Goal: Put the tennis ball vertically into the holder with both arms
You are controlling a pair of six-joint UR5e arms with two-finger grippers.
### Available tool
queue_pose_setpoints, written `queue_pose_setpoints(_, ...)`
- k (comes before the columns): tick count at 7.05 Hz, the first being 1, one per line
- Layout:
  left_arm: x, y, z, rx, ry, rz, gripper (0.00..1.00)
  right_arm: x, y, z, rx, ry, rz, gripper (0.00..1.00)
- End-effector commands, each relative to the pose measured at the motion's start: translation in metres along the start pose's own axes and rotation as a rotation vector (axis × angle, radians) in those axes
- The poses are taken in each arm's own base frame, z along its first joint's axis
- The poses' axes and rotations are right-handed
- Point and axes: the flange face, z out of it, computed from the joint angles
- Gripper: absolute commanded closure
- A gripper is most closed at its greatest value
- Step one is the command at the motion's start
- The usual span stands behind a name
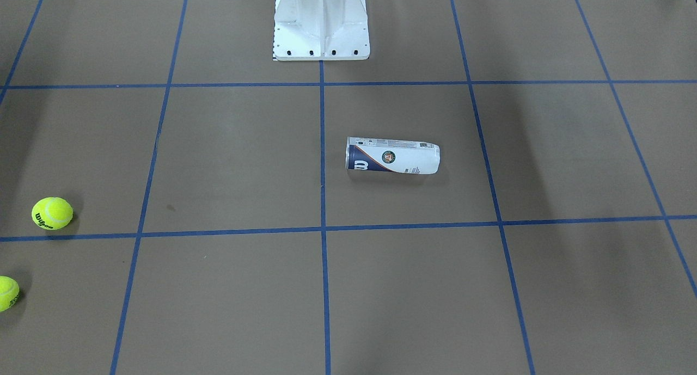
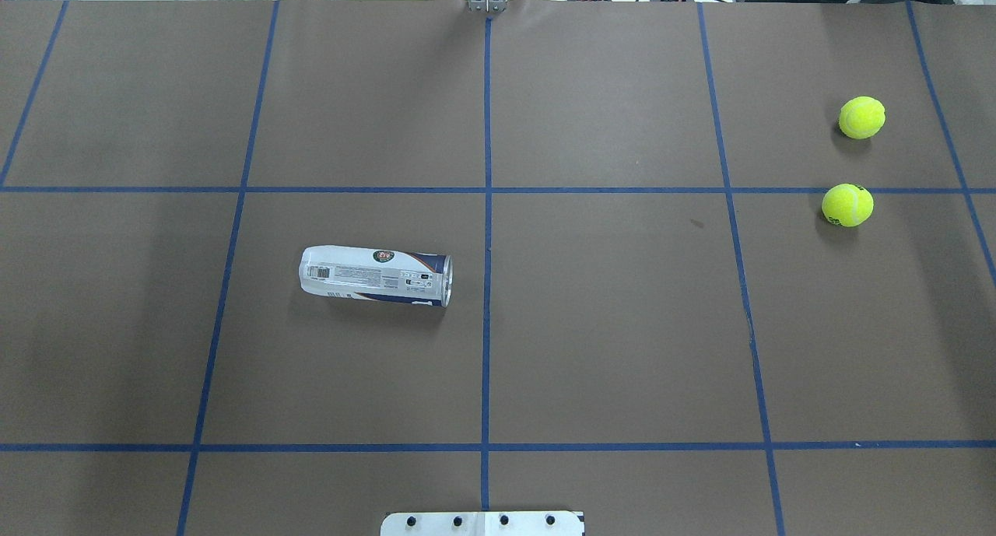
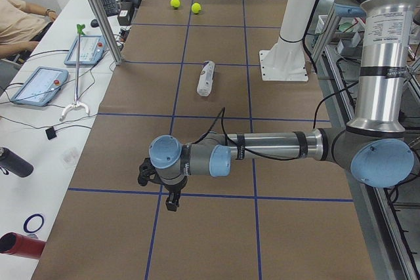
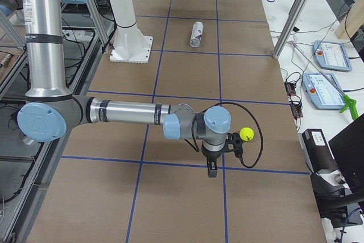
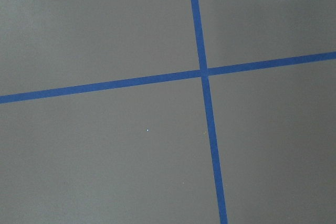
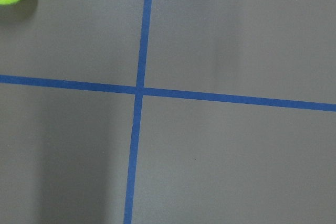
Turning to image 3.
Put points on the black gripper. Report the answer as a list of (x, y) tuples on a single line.
[(172, 189)]

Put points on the seated person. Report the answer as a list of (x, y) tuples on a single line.
[(23, 25)]

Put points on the black keyboard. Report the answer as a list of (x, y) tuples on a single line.
[(110, 7)]

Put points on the tennis ball with Wilson print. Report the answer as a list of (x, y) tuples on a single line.
[(196, 8)]

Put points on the tennis ball with Roland Garros print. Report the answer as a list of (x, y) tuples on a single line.
[(175, 4)]

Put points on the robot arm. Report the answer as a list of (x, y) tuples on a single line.
[(371, 146)]

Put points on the black box with label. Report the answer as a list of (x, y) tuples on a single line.
[(126, 13)]

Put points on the black computer mouse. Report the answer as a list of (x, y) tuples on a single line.
[(94, 23)]

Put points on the black water bottle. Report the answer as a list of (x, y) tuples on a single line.
[(11, 162)]

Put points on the aluminium frame post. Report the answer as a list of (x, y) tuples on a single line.
[(106, 30)]

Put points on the teach pendant tablet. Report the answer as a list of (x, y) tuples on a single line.
[(92, 48), (41, 87)]

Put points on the red cylinder bottle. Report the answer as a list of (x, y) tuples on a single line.
[(20, 245)]

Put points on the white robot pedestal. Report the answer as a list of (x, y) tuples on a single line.
[(285, 61)]

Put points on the small black square pad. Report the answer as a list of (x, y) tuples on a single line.
[(50, 133)]

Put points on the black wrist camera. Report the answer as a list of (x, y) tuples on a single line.
[(147, 173)]

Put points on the near teach pendant tablet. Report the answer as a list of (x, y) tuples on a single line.
[(41, 87)]

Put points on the far teach pendant tablet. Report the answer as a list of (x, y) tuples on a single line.
[(92, 48)]

